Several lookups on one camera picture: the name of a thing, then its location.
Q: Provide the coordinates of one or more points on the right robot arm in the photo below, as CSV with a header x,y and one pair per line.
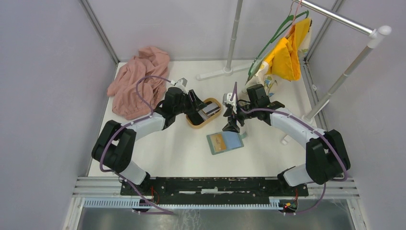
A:
x,y
326,156

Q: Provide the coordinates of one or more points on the black card in tray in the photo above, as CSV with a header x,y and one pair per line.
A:
x,y
195,118

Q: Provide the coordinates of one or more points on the yellow hanging garment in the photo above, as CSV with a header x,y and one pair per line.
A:
x,y
284,60

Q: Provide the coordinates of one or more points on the green clothes hanger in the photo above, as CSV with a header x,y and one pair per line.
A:
x,y
283,27

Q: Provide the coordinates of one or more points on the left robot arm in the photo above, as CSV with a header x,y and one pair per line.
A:
x,y
115,144

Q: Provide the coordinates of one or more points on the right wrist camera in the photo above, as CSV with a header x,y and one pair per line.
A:
x,y
230,102

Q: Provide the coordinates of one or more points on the pink clothes hanger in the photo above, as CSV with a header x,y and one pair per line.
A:
x,y
294,17

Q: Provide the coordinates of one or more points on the white clothes rack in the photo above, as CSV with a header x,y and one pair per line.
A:
x,y
327,43

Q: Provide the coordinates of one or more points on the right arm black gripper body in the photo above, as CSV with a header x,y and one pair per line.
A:
x,y
242,117

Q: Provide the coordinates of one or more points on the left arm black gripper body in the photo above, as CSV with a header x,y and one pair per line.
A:
x,y
186,106

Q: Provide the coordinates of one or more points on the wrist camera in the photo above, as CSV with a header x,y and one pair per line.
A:
x,y
230,102
181,84

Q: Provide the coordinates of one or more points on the yellow oval card tray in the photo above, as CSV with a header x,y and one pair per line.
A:
x,y
207,119

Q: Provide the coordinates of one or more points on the pink crumpled cloth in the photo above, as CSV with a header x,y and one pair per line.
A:
x,y
139,84

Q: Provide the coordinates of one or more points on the cartoon print hanging garment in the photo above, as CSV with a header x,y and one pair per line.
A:
x,y
269,82

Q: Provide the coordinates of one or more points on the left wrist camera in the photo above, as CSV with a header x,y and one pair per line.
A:
x,y
181,84

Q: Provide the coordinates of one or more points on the white striped card in tray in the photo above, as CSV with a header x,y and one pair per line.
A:
x,y
211,109

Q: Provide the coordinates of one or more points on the aluminium frame rails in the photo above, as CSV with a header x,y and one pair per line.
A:
x,y
104,192

